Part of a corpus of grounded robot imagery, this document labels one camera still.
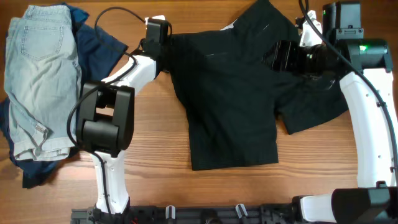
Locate black shorts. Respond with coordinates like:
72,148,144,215
167,1,348,170

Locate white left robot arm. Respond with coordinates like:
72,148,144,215
76,15,172,218

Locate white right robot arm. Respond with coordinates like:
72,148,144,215
271,1,397,223

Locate light blue denim shorts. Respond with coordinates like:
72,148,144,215
4,5,81,161

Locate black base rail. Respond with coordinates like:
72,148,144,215
70,203,296,224

